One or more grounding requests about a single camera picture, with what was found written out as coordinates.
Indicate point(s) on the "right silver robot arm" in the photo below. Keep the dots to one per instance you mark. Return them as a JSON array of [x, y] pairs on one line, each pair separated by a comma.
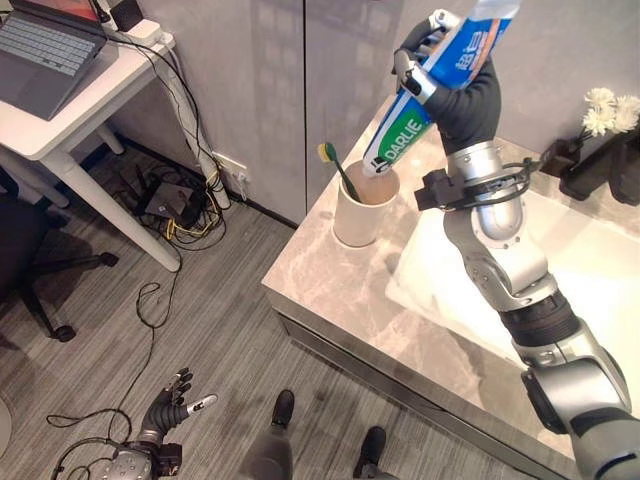
[[530, 300]]

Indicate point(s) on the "dark brown vase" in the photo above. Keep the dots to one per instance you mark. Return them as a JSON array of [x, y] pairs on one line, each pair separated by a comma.
[[585, 167]]

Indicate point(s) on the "white artificial flowers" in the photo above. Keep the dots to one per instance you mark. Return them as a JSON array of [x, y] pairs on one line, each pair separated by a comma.
[[611, 111]]

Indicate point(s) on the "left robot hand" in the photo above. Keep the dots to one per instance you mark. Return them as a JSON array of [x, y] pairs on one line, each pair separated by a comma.
[[170, 406]]

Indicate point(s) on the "beige ceramic cup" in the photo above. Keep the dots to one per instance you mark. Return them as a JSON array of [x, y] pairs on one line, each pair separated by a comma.
[[365, 210]]

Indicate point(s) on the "black power adapter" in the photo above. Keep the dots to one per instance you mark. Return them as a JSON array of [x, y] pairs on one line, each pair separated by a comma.
[[125, 12]]

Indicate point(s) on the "black office chair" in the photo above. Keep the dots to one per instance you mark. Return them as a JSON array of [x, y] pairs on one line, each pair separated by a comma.
[[30, 250]]

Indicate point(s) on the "black router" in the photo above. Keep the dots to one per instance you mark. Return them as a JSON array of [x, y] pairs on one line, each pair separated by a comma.
[[167, 200]]

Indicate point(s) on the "white wall socket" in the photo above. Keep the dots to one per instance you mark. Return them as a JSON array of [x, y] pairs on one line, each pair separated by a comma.
[[231, 167]]

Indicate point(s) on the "white rectangular sink basin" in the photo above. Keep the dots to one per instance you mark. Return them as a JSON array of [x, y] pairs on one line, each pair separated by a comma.
[[530, 280]]

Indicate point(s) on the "white power strip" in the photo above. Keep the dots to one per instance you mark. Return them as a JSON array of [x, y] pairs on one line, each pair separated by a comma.
[[142, 30]]

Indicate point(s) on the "white desk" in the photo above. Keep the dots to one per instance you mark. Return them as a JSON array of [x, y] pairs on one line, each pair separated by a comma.
[[75, 125]]

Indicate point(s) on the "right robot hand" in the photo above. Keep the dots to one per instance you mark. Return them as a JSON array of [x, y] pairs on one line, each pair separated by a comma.
[[465, 102]]

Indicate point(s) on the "marble vanity counter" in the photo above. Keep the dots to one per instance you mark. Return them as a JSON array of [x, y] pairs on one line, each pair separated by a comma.
[[350, 300]]

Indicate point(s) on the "green yellow toothbrush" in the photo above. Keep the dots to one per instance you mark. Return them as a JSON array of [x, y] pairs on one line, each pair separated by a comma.
[[340, 170]]

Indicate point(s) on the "blue green toothpaste tube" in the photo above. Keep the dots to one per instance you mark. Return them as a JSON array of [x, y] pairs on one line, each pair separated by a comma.
[[435, 95]]

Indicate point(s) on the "grey laptop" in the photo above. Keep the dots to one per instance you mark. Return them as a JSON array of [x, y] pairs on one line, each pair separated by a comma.
[[42, 55]]

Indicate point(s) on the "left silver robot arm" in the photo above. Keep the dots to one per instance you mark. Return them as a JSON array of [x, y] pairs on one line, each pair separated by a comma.
[[132, 457]]

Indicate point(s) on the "dark brown container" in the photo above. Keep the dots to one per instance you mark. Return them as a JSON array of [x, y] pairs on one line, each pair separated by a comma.
[[625, 170]]

